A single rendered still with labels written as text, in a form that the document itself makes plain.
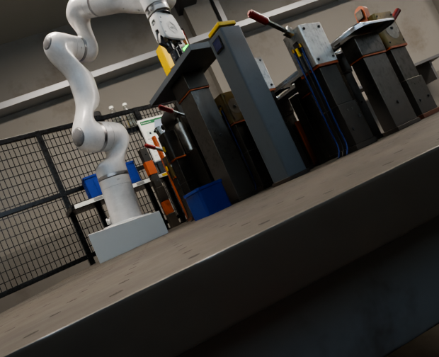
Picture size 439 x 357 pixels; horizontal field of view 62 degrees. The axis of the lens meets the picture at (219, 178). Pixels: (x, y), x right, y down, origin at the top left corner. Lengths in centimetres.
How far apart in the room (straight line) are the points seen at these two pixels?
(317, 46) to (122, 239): 88
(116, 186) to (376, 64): 97
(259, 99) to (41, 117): 338
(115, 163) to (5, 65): 312
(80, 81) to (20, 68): 285
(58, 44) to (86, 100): 23
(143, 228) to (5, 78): 329
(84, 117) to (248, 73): 72
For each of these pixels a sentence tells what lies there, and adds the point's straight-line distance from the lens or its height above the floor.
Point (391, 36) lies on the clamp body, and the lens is 134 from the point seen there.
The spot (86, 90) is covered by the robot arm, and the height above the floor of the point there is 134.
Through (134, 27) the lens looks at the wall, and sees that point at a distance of 443.
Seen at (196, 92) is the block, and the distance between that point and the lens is 120.
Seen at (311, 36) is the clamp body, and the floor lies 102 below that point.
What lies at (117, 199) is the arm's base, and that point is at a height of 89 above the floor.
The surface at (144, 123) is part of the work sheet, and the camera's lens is 256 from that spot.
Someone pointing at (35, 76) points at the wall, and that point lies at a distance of 433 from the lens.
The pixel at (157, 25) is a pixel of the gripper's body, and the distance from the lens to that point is 131.
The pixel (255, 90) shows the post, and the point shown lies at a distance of 98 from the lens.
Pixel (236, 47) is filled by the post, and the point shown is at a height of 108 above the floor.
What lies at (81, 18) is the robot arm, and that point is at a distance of 164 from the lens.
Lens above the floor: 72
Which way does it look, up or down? 3 degrees up
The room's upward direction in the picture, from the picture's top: 24 degrees counter-clockwise
